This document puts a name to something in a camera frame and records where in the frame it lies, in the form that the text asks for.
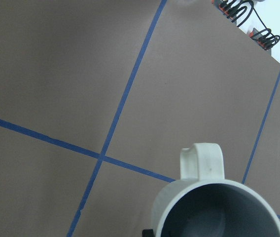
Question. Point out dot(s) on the white mug with handle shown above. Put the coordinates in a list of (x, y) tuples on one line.
[(203, 203)]

